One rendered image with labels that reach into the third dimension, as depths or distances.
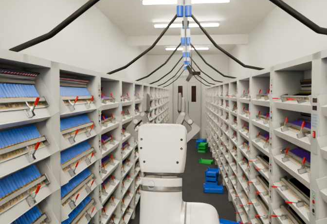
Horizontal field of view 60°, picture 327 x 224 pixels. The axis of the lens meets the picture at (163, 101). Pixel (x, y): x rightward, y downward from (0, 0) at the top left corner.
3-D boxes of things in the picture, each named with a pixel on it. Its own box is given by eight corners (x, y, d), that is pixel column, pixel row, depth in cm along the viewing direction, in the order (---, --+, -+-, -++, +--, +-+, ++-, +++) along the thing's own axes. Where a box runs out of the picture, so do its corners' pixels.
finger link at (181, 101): (178, 125, 62) (178, 96, 63) (193, 125, 61) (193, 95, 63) (177, 123, 59) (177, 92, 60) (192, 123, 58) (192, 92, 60)
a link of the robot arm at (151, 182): (142, 187, 62) (143, 173, 63) (183, 188, 61) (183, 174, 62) (134, 190, 54) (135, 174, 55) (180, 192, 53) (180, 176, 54)
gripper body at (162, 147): (140, 177, 62) (142, 126, 65) (187, 178, 61) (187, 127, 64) (133, 179, 55) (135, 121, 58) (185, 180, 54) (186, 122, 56)
